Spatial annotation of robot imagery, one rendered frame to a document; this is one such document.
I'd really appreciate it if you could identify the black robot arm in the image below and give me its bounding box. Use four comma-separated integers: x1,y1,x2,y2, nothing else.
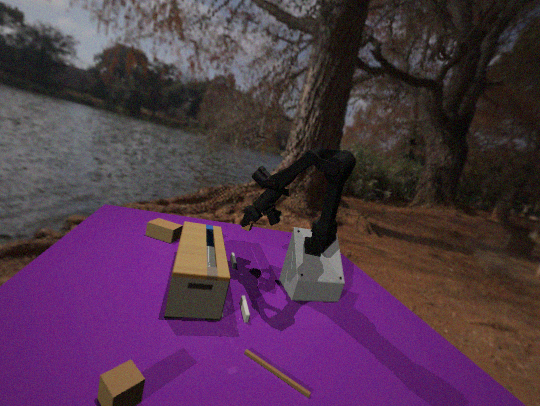
252,147,356,257

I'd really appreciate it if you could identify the small tan block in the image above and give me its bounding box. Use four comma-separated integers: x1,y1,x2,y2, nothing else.
146,218,183,244

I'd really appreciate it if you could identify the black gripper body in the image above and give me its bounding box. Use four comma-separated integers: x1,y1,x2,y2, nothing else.
243,192,275,222

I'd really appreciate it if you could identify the tan cube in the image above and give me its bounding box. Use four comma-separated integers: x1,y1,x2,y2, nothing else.
97,360,145,406

